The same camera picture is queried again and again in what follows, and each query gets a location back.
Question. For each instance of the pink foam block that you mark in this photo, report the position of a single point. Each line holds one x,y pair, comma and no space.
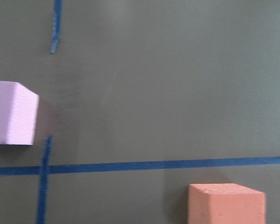
18,113

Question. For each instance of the brown paper table cover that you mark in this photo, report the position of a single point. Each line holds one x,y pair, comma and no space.
146,80

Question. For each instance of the orange foam block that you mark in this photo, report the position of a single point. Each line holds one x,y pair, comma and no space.
225,203

